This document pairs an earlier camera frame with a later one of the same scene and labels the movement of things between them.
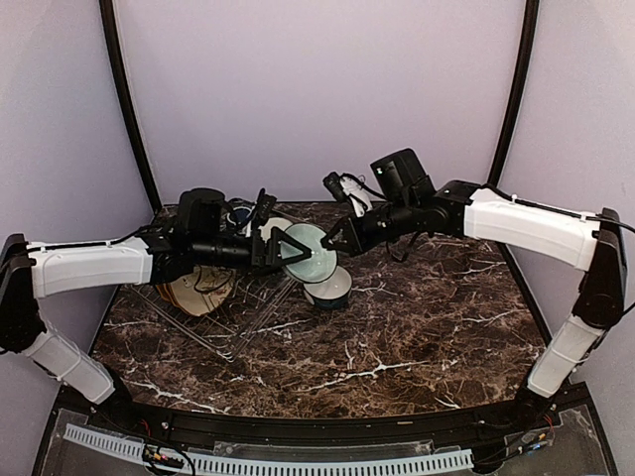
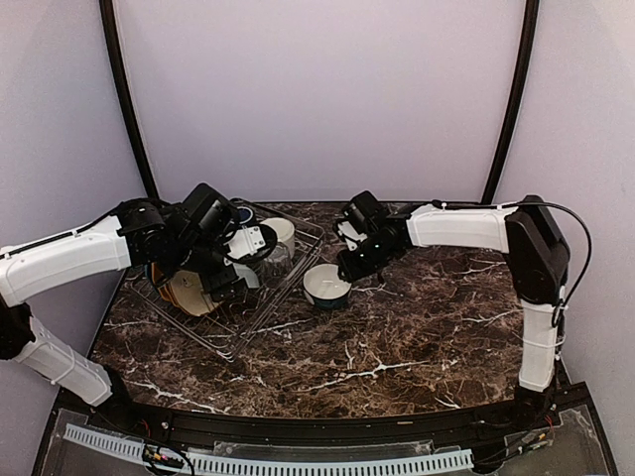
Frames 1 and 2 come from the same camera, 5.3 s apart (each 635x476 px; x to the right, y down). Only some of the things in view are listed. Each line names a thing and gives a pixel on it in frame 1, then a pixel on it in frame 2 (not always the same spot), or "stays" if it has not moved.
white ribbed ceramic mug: (274, 222) stays
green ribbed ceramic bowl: (321, 263) → (244, 272)
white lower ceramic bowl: (331, 294) stays
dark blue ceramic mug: (239, 216) stays
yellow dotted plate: (163, 289) stays
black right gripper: (354, 237) → (352, 270)
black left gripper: (273, 258) → (221, 287)
